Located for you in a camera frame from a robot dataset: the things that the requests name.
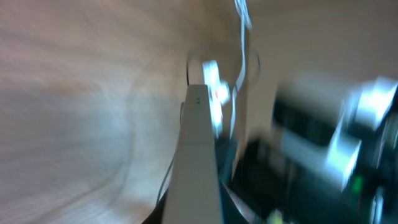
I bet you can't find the black charger cable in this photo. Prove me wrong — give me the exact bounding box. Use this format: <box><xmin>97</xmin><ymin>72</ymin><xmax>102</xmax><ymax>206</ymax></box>
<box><xmin>155</xmin><ymin>55</ymin><xmax>192</xmax><ymax>206</ymax></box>

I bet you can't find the turquoise screen smartphone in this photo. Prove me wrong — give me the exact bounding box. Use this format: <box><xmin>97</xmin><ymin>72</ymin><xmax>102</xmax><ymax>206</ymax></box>
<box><xmin>162</xmin><ymin>85</ymin><xmax>223</xmax><ymax>224</ymax></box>

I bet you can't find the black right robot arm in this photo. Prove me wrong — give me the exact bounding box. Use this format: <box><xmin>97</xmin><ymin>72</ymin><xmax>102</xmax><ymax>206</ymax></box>
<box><xmin>230</xmin><ymin>76</ymin><xmax>397</xmax><ymax>223</ymax></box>

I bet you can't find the white power strip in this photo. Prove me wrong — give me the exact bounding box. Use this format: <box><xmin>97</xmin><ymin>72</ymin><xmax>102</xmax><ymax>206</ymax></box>
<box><xmin>202</xmin><ymin>60</ymin><xmax>230</xmax><ymax>138</ymax></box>

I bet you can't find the white power strip cord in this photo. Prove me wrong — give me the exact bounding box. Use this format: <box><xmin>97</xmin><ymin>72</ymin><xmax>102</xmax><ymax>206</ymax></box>
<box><xmin>229</xmin><ymin>0</ymin><xmax>252</xmax><ymax>139</ymax></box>

